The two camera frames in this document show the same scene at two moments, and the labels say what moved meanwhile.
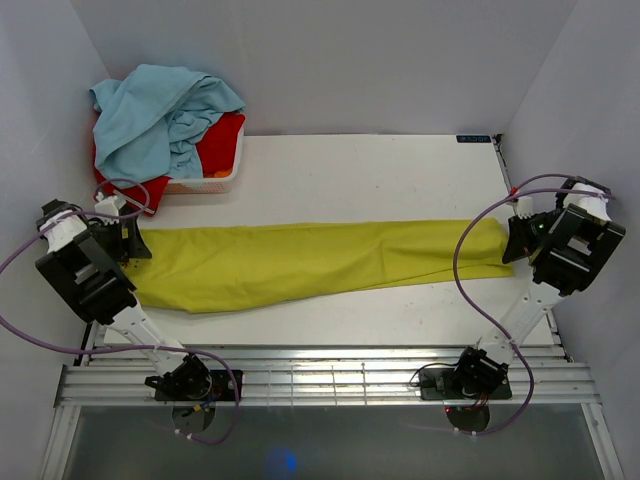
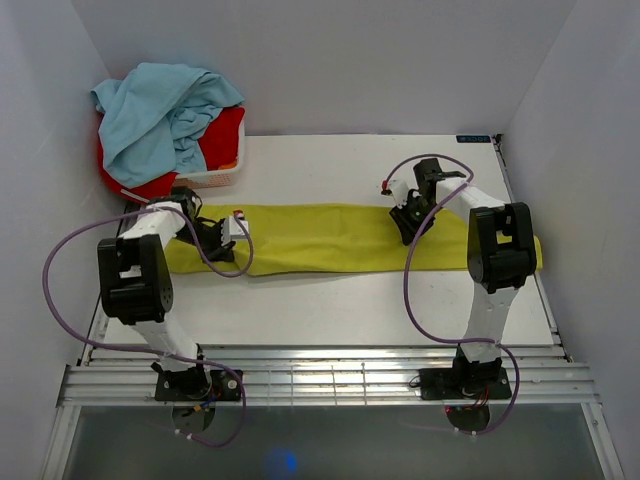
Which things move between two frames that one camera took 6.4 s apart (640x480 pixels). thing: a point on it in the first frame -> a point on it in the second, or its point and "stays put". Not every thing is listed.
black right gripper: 519,243 -> 407,228
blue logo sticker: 473,138 stays put
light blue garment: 152,123 stays put
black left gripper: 131,247 -> 219,252
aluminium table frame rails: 292,376 stays put
